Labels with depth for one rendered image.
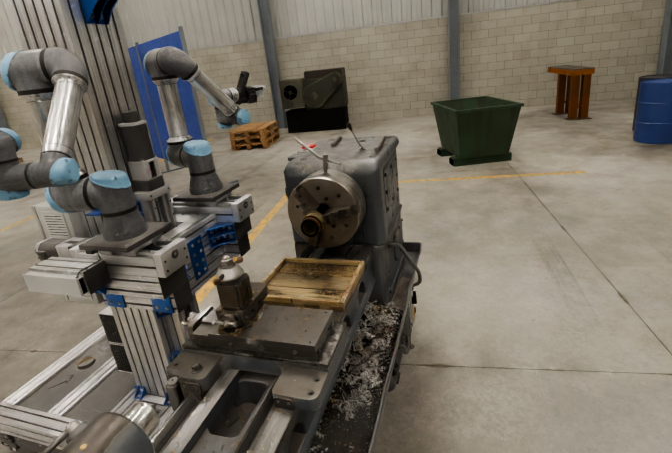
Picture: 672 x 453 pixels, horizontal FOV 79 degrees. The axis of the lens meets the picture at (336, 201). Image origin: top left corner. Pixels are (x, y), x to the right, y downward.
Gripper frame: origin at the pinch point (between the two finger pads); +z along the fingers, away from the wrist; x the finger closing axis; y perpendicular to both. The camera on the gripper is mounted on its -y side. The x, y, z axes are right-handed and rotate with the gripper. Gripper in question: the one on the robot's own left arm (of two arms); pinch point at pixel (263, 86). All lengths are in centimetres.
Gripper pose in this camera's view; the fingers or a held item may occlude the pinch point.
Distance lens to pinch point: 239.1
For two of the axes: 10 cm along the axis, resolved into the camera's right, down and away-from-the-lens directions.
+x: 7.7, 2.6, -5.8
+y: 0.0, 9.1, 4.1
